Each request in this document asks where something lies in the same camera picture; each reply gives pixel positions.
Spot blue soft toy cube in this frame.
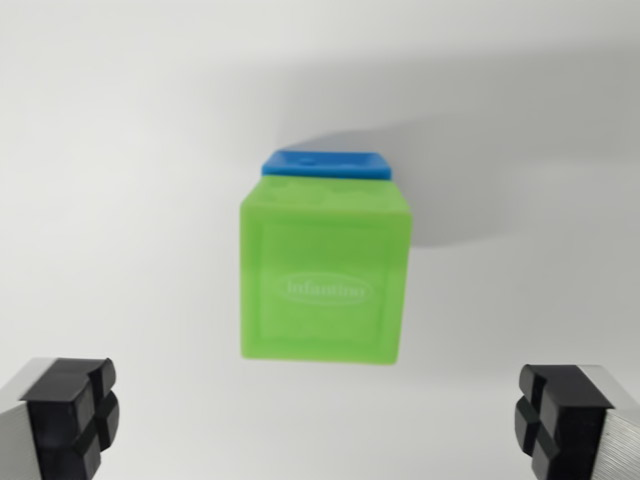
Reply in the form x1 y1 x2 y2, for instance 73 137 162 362
261 148 394 183

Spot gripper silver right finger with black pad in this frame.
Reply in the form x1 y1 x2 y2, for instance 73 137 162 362
513 363 640 480

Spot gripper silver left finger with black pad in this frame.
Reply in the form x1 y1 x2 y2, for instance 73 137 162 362
0 356 121 480

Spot green soft toy cube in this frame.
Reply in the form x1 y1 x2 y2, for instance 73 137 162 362
237 174 414 366

